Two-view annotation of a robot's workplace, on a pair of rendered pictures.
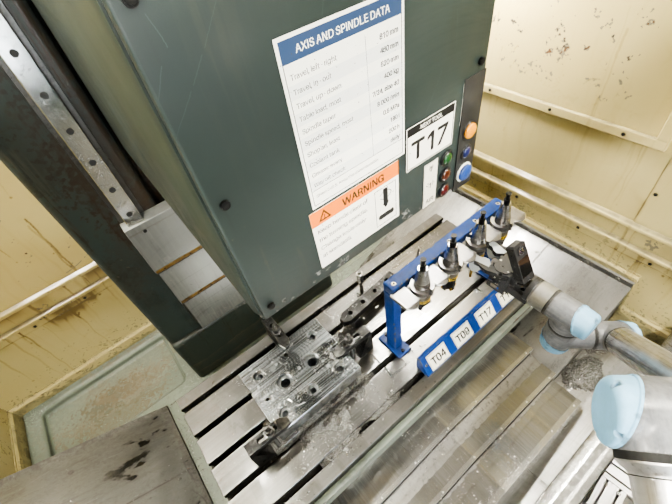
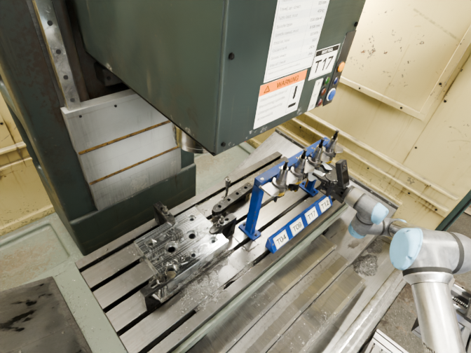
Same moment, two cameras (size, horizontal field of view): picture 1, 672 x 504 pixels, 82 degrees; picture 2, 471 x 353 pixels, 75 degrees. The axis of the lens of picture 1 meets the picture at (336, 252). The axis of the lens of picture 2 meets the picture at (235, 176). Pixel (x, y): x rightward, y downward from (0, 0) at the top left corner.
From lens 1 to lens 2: 29 cm
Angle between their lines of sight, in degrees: 14
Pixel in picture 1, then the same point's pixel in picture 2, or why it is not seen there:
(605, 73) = (394, 69)
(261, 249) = (233, 98)
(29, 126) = (17, 11)
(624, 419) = (412, 248)
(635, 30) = (413, 46)
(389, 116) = (312, 38)
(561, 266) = not seen: hidden behind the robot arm
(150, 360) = (36, 241)
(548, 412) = (345, 286)
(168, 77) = not seen: outside the picture
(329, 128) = (287, 31)
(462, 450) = (292, 307)
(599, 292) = not seen: hidden behind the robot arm
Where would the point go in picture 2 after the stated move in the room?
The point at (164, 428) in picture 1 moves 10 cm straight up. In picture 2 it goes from (50, 293) to (42, 281)
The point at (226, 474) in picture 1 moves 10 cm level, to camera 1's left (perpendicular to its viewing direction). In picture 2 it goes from (118, 316) to (87, 321)
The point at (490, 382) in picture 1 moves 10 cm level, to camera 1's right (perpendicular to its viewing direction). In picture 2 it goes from (310, 264) to (329, 261)
